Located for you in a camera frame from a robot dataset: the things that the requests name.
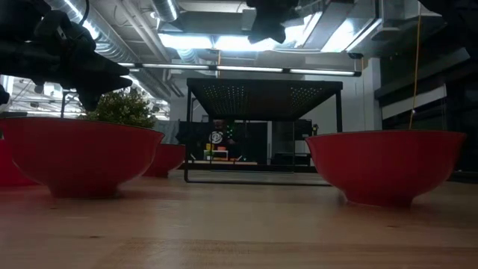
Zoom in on black aluminium table frame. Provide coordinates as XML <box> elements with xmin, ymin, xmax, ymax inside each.
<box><xmin>179</xmin><ymin>164</ymin><xmax>318</xmax><ymax>174</ymax></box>

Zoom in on long LED light bar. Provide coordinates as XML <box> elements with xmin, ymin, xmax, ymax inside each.
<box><xmin>117</xmin><ymin>61</ymin><xmax>362</xmax><ymax>78</ymax></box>

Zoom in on red bowl with floral inside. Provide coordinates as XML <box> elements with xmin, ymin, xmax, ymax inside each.
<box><xmin>0</xmin><ymin>117</ymin><xmax>166</xmax><ymax>198</ymax></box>
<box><xmin>143</xmin><ymin>143</ymin><xmax>187</xmax><ymax>179</ymax></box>
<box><xmin>305</xmin><ymin>130</ymin><xmax>468</xmax><ymax>208</ymax></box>
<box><xmin>0</xmin><ymin>138</ymin><xmax>40</xmax><ymax>187</ymax></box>

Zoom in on person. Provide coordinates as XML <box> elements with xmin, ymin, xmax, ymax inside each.
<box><xmin>206</xmin><ymin>119</ymin><xmax>240</xmax><ymax>161</ymax></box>

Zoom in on green potted plant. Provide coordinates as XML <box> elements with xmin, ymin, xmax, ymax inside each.
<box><xmin>77</xmin><ymin>88</ymin><xmax>158</xmax><ymax>130</ymax></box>

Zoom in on black partition panel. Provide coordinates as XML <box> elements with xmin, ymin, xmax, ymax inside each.
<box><xmin>178</xmin><ymin>120</ymin><xmax>269</xmax><ymax>166</ymax></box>

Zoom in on large silver ductwork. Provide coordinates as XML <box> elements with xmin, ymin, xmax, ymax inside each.
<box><xmin>298</xmin><ymin>0</ymin><xmax>449</xmax><ymax>53</ymax></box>

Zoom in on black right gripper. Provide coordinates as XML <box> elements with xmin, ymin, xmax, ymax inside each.
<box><xmin>244</xmin><ymin>0</ymin><xmax>299</xmax><ymax>43</ymax></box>

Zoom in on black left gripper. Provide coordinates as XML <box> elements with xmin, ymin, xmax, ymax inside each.
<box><xmin>0</xmin><ymin>10</ymin><xmax>134</xmax><ymax>113</ymax></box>

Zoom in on small black monitor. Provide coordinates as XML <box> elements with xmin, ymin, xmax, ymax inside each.
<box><xmin>294</xmin><ymin>119</ymin><xmax>314</xmax><ymax>141</ymax></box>

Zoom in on grey cloth cover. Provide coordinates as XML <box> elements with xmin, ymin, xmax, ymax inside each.
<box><xmin>153</xmin><ymin>120</ymin><xmax>181</xmax><ymax>146</ymax></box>

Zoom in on black perforated metal rack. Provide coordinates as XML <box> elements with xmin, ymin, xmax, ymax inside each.
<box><xmin>184</xmin><ymin>77</ymin><xmax>344</xmax><ymax>187</ymax></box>

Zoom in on silver spiral ventilation duct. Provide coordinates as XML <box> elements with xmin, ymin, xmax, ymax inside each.
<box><xmin>44</xmin><ymin>0</ymin><xmax>135</xmax><ymax>64</ymax></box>

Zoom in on small white table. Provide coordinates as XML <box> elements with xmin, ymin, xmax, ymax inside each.
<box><xmin>203</xmin><ymin>149</ymin><xmax>229</xmax><ymax>161</ymax></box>

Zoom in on black metal stand frame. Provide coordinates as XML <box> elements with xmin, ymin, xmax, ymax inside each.
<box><xmin>59</xmin><ymin>90</ymin><xmax>81</xmax><ymax>120</ymax></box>

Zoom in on small round silver duct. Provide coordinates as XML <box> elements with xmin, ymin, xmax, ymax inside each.
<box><xmin>151</xmin><ymin>0</ymin><xmax>181</xmax><ymax>22</ymax></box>

